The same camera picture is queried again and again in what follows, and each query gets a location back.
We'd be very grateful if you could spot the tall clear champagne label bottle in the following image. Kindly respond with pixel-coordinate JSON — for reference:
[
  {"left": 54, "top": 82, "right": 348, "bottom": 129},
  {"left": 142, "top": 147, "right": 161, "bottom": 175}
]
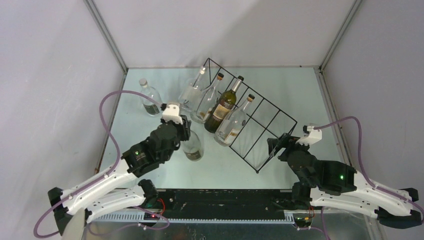
[{"left": 181, "top": 130, "right": 204, "bottom": 162}]

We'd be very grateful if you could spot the short clear bottle white cap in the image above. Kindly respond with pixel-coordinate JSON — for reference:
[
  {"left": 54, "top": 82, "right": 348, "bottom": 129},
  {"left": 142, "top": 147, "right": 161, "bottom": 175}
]
[{"left": 139, "top": 78, "right": 162, "bottom": 117}]

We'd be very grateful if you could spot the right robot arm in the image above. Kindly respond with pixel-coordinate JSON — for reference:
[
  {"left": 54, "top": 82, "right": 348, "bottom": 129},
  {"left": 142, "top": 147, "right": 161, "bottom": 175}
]
[{"left": 267, "top": 133, "right": 423, "bottom": 229}]

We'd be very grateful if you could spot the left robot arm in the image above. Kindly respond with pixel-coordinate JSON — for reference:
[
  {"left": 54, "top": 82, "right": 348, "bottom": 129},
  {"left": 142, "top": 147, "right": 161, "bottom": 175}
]
[{"left": 47, "top": 115, "right": 191, "bottom": 235}]

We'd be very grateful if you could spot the clear bottle white frosted label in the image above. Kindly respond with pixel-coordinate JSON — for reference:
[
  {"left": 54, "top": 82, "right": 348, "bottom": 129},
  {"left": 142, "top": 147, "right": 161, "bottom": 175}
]
[{"left": 178, "top": 66, "right": 209, "bottom": 112}]

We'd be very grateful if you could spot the clear bottle cork stopper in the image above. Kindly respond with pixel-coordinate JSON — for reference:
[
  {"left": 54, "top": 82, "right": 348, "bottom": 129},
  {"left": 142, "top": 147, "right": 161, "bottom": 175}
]
[{"left": 190, "top": 72, "right": 224, "bottom": 124}]

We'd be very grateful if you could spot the clear bottle brown cork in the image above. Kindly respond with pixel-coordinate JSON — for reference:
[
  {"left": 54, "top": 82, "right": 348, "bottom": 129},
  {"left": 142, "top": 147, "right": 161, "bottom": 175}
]
[{"left": 214, "top": 94, "right": 255, "bottom": 147}]

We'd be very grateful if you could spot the dark green wine bottle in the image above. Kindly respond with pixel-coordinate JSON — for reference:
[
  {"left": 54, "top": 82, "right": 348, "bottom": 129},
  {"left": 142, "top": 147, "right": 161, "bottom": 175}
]
[{"left": 204, "top": 75, "right": 244, "bottom": 133}]

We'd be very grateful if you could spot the black wire wine rack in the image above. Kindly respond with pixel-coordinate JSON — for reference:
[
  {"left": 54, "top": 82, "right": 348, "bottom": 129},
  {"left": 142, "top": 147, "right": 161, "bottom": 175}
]
[{"left": 203, "top": 58, "right": 298, "bottom": 174}]

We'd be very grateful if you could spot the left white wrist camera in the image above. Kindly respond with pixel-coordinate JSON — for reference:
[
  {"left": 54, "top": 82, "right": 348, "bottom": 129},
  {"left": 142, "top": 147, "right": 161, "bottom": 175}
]
[{"left": 160, "top": 101, "right": 183, "bottom": 125}]

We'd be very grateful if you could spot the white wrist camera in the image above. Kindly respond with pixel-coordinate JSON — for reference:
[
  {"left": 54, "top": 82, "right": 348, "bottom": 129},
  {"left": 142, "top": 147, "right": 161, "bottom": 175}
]
[
  {"left": 160, "top": 101, "right": 183, "bottom": 125},
  {"left": 296, "top": 125, "right": 323, "bottom": 146}
]

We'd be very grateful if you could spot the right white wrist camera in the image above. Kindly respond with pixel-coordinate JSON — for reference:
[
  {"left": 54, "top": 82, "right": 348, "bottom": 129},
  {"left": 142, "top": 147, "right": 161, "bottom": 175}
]
[{"left": 296, "top": 125, "right": 323, "bottom": 146}]

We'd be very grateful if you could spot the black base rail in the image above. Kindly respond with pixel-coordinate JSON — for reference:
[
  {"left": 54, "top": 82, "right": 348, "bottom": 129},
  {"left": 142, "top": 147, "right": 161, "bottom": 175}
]
[{"left": 86, "top": 188, "right": 375, "bottom": 233}]

